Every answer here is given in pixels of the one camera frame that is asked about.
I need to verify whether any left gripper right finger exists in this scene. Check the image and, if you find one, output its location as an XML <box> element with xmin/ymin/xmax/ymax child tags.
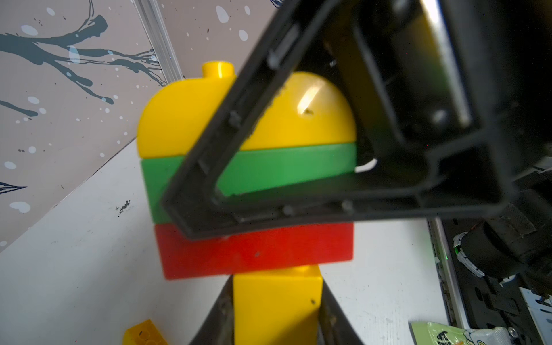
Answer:
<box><xmin>318</xmin><ymin>282</ymin><xmax>363</xmax><ymax>345</ymax></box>

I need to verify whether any yellow curved lego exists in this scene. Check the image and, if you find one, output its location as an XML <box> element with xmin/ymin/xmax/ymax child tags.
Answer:
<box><xmin>137</xmin><ymin>61</ymin><xmax>357</xmax><ymax>159</ymax></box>
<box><xmin>122</xmin><ymin>319</ymin><xmax>168</xmax><ymax>345</ymax></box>

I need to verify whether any red long lego brick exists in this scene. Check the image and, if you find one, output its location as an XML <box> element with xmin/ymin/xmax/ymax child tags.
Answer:
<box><xmin>154</xmin><ymin>223</ymin><xmax>354</xmax><ymax>280</ymax></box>

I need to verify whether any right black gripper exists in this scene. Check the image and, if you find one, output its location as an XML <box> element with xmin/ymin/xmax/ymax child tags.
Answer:
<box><xmin>327</xmin><ymin>1</ymin><xmax>551</xmax><ymax>190</ymax></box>

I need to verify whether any large green snack bag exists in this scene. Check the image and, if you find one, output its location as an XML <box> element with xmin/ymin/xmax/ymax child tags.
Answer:
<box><xmin>408</xmin><ymin>320</ymin><xmax>518</xmax><ymax>345</ymax></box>

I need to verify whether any yellow square lego brick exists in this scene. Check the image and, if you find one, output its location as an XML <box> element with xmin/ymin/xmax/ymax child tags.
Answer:
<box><xmin>232</xmin><ymin>265</ymin><xmax>323</xmax><ymax>344</ymax></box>

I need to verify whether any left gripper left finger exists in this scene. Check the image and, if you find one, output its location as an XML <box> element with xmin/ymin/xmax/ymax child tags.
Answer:
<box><xmin>190</xmin><ymin>275</ymin><xmax>234</xmax><ymax>345</ymax></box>

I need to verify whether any green long lego brick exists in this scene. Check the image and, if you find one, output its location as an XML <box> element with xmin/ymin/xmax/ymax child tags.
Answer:
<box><xmin>141</xmin><ymin>143</ymin><xmax>357</xmax><ymax>224</ymax></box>

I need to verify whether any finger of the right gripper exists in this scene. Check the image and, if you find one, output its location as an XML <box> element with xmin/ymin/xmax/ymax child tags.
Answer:
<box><xmin>162</xmin><ymin>1</ymin><xmax>513</xmax><ymax>239</ymax></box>

